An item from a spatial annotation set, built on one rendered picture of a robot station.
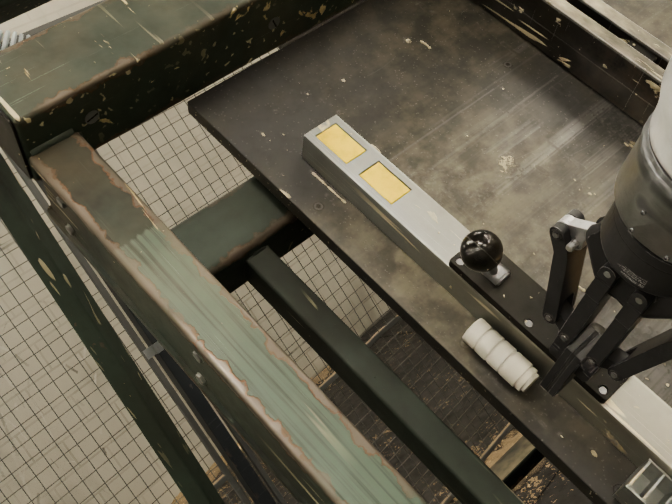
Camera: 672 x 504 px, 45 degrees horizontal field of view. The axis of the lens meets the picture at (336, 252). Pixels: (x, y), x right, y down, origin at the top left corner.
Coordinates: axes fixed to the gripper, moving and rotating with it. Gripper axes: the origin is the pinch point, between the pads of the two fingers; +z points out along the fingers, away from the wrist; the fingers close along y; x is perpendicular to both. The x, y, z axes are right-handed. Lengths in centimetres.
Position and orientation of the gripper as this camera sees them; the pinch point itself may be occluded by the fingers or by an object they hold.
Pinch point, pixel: (570, 362)
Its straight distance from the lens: 68.0
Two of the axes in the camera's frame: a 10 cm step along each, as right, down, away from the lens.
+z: -0.9, 5.4, 8.4
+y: 6.7, 6.5, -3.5
